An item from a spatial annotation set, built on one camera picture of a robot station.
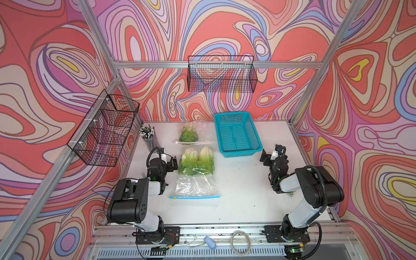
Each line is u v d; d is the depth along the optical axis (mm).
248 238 718
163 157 820
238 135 1113
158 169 720
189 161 888
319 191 471
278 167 713
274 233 733
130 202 452
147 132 911
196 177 860
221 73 962
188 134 1015
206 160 907
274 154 822
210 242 698
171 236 726
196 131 1078
